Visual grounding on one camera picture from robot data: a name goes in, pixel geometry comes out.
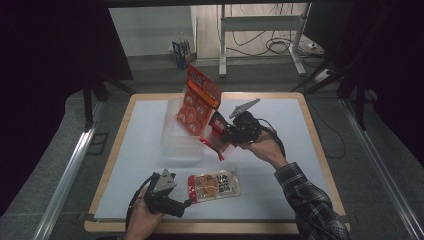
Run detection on red and black snack packet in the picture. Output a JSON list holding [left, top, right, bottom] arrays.
[[199, 110, 235, 162]]

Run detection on thin black floor cable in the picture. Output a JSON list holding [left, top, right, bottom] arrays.
[[308, 99, 347, 160]]

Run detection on blue packet on floor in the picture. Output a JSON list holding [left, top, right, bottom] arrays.
[[171, 33, 193, 70]]

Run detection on black tripod stand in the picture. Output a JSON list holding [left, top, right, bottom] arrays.
[[289, 59, 368, 132]]

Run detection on white metal stand frame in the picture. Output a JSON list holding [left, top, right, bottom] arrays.
[[218, 3, 313, 78]]

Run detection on bundle of black floor cables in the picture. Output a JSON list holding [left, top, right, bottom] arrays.
[[229, 3, 313, 58]]

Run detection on black curtain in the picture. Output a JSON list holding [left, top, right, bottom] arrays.
[[0, 0, 134, 216], [304, 0, 424, 168]]

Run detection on large orange snack bag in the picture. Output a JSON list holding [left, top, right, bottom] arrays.
[[175, 63, 223, 137]]

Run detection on beige snack packet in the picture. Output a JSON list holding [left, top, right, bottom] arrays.
[[187, 169, 242, 204]]

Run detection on aluminium floor rail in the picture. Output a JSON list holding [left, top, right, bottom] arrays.
[[339, 98, 424, 240], [32, 100, 105, 240]]

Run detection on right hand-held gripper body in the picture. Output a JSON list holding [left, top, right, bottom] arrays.
[[229, 98, 263, 145]]

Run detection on person's left hand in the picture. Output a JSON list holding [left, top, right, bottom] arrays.
[[124, 187, 166, 240]]

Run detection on person's right hand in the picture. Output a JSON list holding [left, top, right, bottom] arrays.
[[238, 129, 288, 169]]

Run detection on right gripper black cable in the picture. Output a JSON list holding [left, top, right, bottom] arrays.
[[255, 118, 287, 158]]

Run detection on white table mat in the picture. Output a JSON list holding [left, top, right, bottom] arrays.
[[94, 98, 329, 221]]

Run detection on black floor socket plate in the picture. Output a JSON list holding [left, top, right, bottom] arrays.
[[87, 132, 110, 156]]

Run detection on white power strip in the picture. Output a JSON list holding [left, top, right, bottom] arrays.
[[313, 67, 332, 84]]

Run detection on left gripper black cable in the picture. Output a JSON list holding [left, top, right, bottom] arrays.
[[125, 173, 158, 232]]

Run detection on clear plastic container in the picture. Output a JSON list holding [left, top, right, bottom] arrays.
[[160, 96, 214, 163]]

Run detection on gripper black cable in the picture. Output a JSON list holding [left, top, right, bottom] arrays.
[[255, 118, 287, 158], [125, 173, 158, 232]]

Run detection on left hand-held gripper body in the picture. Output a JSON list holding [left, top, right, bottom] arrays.
[[145, 169, 178, 214]]

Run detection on black stand legs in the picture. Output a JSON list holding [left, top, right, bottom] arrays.
[[82, 78, 137, 132]]

